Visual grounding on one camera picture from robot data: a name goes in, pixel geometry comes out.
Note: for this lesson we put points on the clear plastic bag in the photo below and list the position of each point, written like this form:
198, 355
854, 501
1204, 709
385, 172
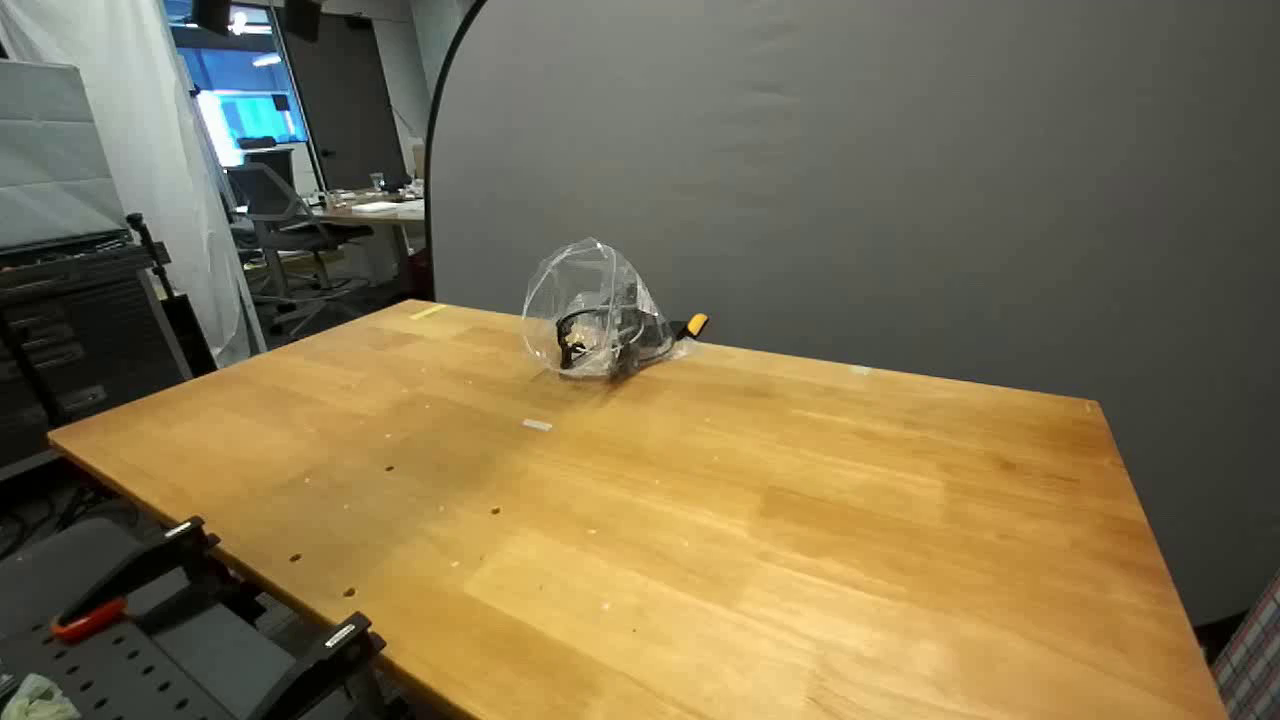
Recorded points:
587, 275

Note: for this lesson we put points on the black yellow clamp on table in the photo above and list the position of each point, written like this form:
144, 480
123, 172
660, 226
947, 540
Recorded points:
697, 326

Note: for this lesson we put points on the office chair in background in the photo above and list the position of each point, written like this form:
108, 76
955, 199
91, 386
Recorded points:
281, 228

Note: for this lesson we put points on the black clamp near table corner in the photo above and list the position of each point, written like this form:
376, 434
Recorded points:
323, 671

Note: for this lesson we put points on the grey photo backdrop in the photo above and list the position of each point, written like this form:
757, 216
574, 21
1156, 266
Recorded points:
1045, 194

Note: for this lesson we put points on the white curtain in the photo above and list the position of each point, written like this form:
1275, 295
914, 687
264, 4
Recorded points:
155, 144

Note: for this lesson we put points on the black equipment rack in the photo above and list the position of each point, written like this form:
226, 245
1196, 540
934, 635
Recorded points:
85, 322

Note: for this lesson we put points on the crumpled white paper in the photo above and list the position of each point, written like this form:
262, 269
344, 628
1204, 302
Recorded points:
38, 698

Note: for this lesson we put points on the black clamp with orange handle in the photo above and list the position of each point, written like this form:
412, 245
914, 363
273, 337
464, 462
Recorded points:
104, 601

